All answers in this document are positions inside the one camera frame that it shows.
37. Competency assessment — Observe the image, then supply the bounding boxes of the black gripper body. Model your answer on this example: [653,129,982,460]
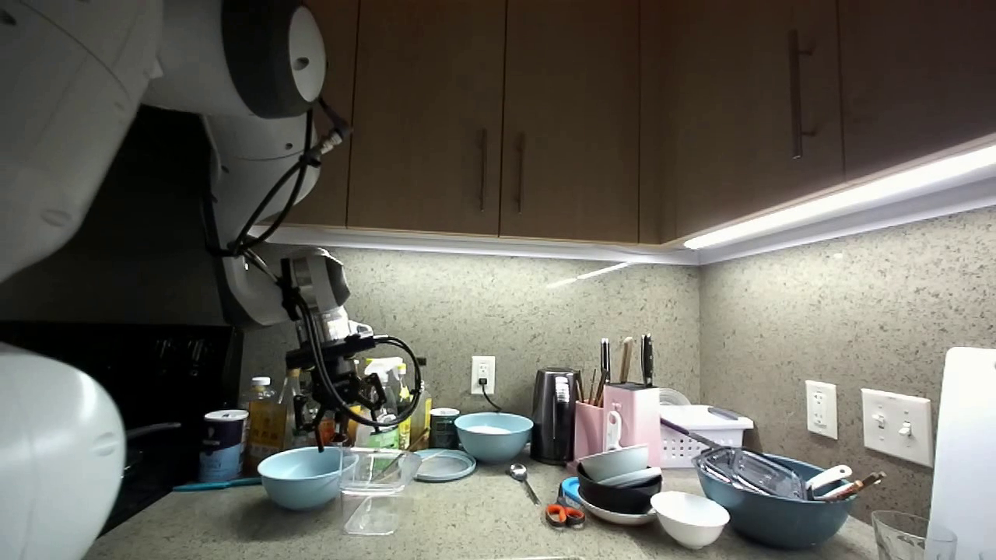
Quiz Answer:
[285,319,387,421]

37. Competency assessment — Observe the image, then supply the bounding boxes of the clear glass measuring cup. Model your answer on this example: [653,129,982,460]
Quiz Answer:
[336,446,423,502]

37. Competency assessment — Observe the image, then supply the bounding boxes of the green dish soap bottle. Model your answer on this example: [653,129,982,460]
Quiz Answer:
[353,411,403,455]

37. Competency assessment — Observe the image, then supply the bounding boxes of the tall dark glass bottle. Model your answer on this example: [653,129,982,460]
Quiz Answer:
[285,368,313,449]

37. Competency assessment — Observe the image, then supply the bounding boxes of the light blue shallow bowl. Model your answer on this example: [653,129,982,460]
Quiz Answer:
[254,446,352,513]

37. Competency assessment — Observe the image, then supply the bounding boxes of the yellow box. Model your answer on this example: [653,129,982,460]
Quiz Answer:
[401,379,434,455]

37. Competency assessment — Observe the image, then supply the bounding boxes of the dark green cup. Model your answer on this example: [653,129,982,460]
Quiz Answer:
[426,403,462,452]

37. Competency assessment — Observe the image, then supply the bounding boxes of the white and blue canister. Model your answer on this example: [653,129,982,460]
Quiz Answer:
[198,407,252,481]

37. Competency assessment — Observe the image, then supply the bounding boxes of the light blue small plate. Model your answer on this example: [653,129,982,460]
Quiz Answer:
[410,446,480,484]

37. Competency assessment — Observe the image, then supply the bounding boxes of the blue bowl with white inside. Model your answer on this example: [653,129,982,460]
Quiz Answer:
[452,411,538,468]

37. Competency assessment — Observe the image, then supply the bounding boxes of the black kitchen range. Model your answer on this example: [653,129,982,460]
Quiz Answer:
[0,316,249,532]

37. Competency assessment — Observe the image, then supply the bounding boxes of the metal spoon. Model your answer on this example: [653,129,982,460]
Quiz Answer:
[504,460,543,508]

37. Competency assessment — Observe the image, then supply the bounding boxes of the stainless steel canister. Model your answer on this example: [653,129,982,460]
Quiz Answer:
[528,365,583,468]

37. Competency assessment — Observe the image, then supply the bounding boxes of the pink mug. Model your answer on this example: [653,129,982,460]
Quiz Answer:
[569,399,625,468]

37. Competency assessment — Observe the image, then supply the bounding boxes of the blue rimmed plate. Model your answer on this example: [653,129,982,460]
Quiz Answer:
[557,474,660,529]

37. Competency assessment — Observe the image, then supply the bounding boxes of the wooden cabinet door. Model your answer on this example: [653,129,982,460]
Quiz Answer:
[346,0,510,237]
[639,0,845,209]
[499,0,645,244]
[836,0,996,176]

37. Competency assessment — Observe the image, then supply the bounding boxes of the grey bowl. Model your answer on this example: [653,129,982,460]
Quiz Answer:
[574,446,667,487]

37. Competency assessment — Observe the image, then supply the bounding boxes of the black bowl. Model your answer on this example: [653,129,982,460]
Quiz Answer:
[574,474,667,513]

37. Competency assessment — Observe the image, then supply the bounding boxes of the pink knife block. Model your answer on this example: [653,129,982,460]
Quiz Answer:
[600,382,667,468]

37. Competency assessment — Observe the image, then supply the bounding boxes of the small white bowl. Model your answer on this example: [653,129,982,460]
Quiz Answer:
[646,487,731,552]

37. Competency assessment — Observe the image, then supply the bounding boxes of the white plastic basket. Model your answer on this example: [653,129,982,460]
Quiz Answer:
[656,400,757,471]

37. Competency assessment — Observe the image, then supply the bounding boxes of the metal whisk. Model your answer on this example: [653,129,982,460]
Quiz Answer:
[660,417,815,504]

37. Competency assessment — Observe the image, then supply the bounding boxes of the large blue mixing bowl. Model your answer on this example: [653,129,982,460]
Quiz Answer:
[689,449,860,554]

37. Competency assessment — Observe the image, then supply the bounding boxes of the under cabinet light strip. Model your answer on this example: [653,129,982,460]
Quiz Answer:
[258,134,996,271]

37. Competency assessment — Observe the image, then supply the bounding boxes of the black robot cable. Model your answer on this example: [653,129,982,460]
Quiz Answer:
[216,95,430,440]

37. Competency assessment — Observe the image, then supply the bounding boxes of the white wall outlet with plug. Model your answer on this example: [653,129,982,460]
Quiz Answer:
[466,355,499,400]

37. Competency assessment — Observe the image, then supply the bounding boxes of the orange handled scissors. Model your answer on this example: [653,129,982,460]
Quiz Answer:
[543,499,588,529]

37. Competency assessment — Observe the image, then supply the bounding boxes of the dark cabinet door handle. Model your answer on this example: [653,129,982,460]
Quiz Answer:
[510,129,528,214]
[787,28,821,161]

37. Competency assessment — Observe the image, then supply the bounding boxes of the white square wall outlet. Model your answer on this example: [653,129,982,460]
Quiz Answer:
[804,375,841,442]

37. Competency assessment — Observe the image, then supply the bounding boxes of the white handled utensil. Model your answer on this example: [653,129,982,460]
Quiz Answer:
[804,460,854,499]

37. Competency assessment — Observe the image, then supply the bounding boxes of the white double light switch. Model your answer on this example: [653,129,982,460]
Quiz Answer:
[860,387,935,471]

